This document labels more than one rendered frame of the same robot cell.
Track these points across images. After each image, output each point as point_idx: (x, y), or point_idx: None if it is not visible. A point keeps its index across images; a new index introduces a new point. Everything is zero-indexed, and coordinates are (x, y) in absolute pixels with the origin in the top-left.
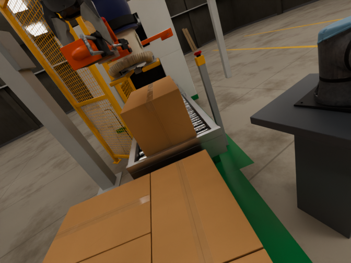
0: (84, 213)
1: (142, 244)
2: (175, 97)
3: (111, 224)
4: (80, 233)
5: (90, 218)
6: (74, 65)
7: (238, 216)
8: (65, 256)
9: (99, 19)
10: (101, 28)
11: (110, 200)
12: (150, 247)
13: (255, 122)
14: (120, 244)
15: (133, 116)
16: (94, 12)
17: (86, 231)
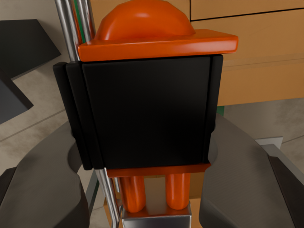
0: (284, 77)
1: (201, 9)
2: (116, 193)
3: (242, 48)
4: (285, 48)
5: (274, 66)
6: (197, 30)
7: (92, 8)
8: (301, 21)
9: (19, 163)
10: (53, 136)
11: (246, 84)
12: (192, 2)
13: (26, 101)
14: (228, 17)
15: (194, 187)
16: (1, 188)
17: (276, 48)
